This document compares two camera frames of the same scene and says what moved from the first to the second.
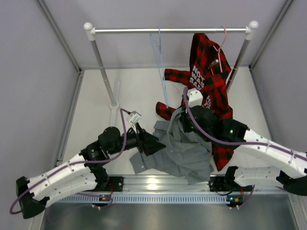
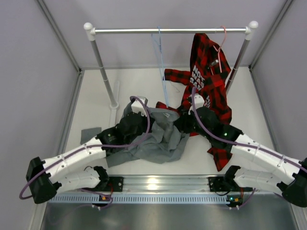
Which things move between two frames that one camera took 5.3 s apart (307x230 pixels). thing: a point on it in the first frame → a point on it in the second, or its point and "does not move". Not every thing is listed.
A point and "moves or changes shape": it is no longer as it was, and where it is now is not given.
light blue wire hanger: (158, 50) does not move
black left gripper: (143, 137) → (144, 118)
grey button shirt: (184, 154) moves or changes shape
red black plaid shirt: (209, 72) does not move
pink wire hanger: (218, 50) does not move
